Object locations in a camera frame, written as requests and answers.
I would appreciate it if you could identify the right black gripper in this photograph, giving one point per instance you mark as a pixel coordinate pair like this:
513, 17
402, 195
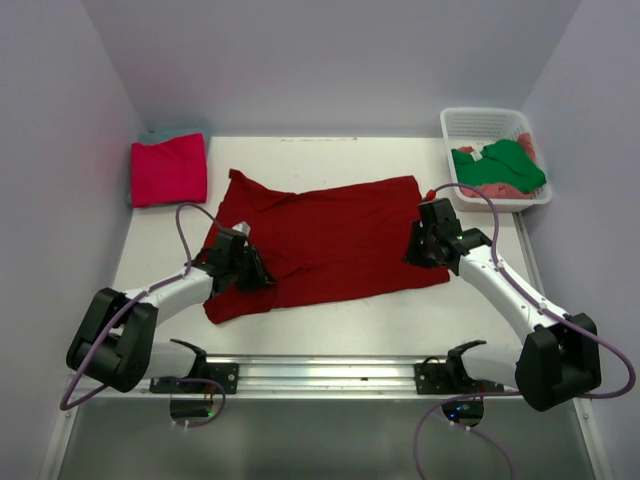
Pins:
413, 257

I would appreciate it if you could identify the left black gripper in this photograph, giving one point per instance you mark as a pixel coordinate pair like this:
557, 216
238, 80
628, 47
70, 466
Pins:
260, 276

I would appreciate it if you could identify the dark red t shirt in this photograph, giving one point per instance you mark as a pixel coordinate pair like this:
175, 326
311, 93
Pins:
323, 246

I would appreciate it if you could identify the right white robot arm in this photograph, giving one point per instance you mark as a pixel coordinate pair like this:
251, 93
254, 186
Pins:
558, 358

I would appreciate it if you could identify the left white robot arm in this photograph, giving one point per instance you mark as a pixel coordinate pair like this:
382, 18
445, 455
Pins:
115, 344

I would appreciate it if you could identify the salmon pink t shirt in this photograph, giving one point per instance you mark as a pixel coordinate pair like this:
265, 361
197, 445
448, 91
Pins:
501, 191

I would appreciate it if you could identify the green t shirt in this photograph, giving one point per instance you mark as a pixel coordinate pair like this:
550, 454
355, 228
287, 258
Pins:
503, 162

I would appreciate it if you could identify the folded pink t shirt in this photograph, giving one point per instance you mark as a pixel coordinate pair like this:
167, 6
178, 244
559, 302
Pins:
169, 172

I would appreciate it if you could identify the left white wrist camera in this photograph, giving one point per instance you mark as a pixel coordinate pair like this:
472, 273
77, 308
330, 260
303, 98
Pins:
242, 227

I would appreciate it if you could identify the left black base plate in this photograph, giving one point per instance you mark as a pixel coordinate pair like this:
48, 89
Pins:
204, 378

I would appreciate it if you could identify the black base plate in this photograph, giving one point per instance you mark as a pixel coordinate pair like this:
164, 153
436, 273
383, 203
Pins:
440, 376
204, 378

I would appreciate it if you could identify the aluminium mounting rail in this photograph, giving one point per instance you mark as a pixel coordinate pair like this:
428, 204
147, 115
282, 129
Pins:
330, 377

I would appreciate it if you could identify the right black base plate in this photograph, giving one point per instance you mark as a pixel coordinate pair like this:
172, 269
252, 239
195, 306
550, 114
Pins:
440, 376

